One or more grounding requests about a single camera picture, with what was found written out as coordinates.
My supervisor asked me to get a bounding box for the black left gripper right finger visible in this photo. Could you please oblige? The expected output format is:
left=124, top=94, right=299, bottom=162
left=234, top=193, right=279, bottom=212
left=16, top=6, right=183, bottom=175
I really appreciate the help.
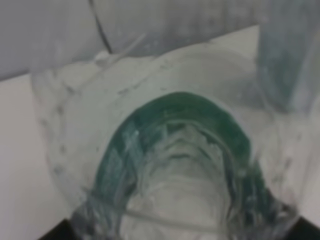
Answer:
left=287, top=217, right=320, bottom=240

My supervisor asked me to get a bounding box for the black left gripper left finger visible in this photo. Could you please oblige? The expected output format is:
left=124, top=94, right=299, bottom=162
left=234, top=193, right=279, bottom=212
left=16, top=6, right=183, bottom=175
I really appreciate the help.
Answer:
left=39, top=219, right=75, bottom=240

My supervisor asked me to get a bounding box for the teal plastic cup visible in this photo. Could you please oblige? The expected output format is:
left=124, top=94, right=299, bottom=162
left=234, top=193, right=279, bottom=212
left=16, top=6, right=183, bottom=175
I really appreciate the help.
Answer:
left=257, top=0, right=320, bottom=112

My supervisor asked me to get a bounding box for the clear plastic water bottle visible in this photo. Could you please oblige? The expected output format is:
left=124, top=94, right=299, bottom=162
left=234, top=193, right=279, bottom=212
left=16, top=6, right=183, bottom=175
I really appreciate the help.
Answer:
left=31, top=0, right=320, bottom=240

